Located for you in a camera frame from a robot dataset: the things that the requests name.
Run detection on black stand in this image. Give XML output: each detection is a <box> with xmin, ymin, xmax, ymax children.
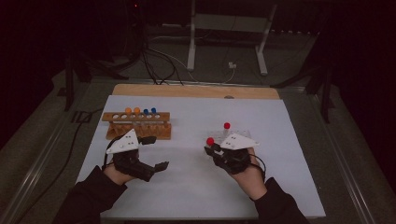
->
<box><xmin>270</xmin><ymin>31</ymin><xmax>338</xmax><ymax>124</ymax></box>
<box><xmin>57</xmin><ymin>52</ymin><xmax>129</xmax><ymax>112</ymax></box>

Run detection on hand-held gripper cable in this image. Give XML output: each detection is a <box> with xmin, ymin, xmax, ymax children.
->
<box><xmin>102</xmin><ymin>134</ymin><xmax>121</xmax><ymax>171</ymax></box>
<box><xmin>248</xmin><ymin>153</ymin><xmax>267</xmax><ymax>182</ymax></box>

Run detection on white table sheet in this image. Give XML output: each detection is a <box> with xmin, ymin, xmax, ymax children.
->
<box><xmin>76</xmin><ymin>94</ymin><xmax>327</xmax><ymax>219</ymax></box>

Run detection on wooden test tube rack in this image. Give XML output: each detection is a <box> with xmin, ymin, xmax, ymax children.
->
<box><xmin>101</xmin><ymin>111</ymin><xmax>173</xmax><ymax>141</ymax></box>

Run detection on right hand-held gripper cable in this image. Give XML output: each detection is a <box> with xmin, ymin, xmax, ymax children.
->
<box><xmin>248</xmin><ymin>153</ymin><xmax>267</xmax><ymax>182</ymax></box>

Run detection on black floor cable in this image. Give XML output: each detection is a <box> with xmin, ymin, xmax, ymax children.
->
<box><xmin>13</xmin><ymin>107</ymin><xmax>106</xmax><ymax>224</ymax></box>

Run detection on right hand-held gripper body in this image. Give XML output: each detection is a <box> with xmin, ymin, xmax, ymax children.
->
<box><xmin>217</xmin><ymin>133</ymin><xmax>261</xmax><ymax>175</ymax></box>

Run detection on orange capped test tube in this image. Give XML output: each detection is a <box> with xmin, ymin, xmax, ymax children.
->
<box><xmin>124</xmin><ymin>106</ymin><xmax>133</xmax><ymax>130</ymax></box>
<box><xmin>133</xmin><ymin>106</ymin><xmax>142</xmax><ymax>130</ymax></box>

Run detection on metal floor rail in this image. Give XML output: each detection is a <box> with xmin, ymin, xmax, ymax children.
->
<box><xmin>304</xmin><ymin>88</ymin><xmax>376</xmax><ymax>224</ymax></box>
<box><xmin>0</xmin><ymin>81</ymin><xmax>94</xmax><ymax>224</ymax></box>

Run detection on white cable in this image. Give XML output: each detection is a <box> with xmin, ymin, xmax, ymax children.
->
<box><xmin>148</xmin><ymin>35</ymin><xmax>236</xmax><ymax>85</ymax></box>

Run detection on clear plastic test tube rack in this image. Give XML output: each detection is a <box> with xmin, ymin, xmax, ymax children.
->
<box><xmin>206</xmin><ymin>129</ymin><xmax>252</xmax><ymax>147</ymax></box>

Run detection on person's left hand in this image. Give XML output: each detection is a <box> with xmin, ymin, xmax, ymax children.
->
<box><xmin>103</xmin><ymin>161</ymin><xmax>136</xmax><ymax>187</ymax></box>

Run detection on person's right hand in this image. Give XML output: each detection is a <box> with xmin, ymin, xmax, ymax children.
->
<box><xmin>231</xmin><ymin>147</ymin><xmax>268</xmax><ymax>202</ymax></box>

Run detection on white metal stand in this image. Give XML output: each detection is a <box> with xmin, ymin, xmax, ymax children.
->
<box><xmin>186</xmin><ymin>0</ymin><xmax>278</xmax><ymax>77</ymax></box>

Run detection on red capped test tube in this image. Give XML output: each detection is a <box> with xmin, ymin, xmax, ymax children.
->
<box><xmin>205</xmin><ymin>137</ymin><xmax>219</xmax><ymax>153</ymax></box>
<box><xmin>223</xmin><ymin>121</ymin><xmax>232</xmax><ymax>141</ymax></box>

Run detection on left hand-held gripper cable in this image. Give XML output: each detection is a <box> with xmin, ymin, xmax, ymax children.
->
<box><xmin>102</xmin><ymin>134</ymin><xmax>121</xmax><ymax>171</ymax></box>

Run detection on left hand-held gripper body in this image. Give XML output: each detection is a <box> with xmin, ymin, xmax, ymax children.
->
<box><xmin>106</xmin><ymin>129</ymin><xmax>157</xmax><ymax>183</ymax></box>

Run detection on black cable bundle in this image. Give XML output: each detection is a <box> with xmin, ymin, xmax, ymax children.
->
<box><xmin>141</xmin><ymin>40</ymin><xmax>185</xmax><ymax>86</ymax></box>

